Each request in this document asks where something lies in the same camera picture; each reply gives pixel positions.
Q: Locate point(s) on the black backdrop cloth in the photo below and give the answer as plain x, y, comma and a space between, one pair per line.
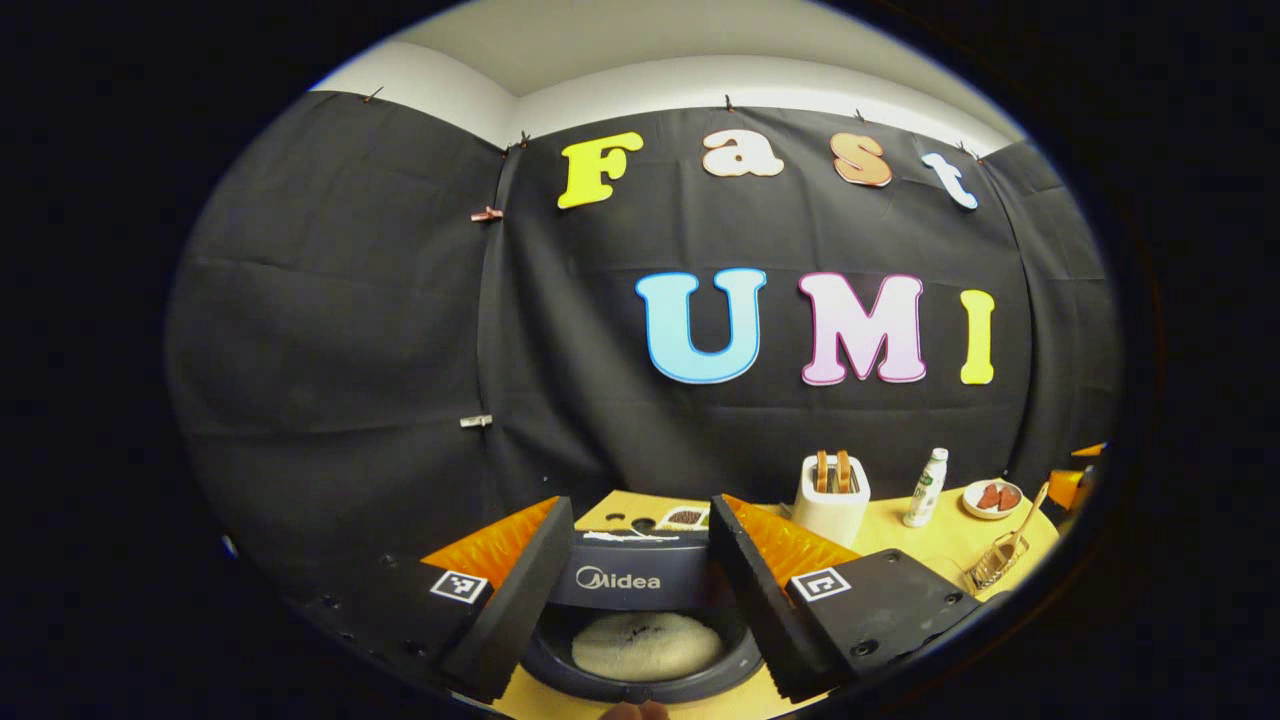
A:
350, 330

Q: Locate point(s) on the red meat piece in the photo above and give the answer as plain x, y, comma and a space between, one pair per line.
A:
1009, 498
988, 497

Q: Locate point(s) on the white toaster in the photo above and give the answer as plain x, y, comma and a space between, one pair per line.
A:
830, 515

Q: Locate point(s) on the white rice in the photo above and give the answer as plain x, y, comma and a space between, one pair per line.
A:
645, 648

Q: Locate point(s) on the bread slice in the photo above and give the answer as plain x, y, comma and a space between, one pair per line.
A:
822, 470
844, 470

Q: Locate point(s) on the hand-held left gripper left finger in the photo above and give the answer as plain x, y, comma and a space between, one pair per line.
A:
520, 610

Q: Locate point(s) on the red clip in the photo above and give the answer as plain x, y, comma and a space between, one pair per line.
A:
487, 214

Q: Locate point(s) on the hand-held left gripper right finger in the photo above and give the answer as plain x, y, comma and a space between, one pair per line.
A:
760, 600

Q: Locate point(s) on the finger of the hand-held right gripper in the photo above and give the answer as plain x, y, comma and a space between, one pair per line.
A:
1065, 488
1090, 450

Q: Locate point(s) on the dark blue rice cooker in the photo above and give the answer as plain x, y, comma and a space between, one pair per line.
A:
690, 585

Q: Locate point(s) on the silver clip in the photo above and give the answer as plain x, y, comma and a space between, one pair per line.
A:
476, 421

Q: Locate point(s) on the white divided grain dish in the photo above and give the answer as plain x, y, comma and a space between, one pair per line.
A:
685, 517

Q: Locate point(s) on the white round plate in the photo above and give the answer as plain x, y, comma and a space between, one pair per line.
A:
972, 508

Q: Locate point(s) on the white drink bottle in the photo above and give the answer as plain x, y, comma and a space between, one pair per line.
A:
925, 490

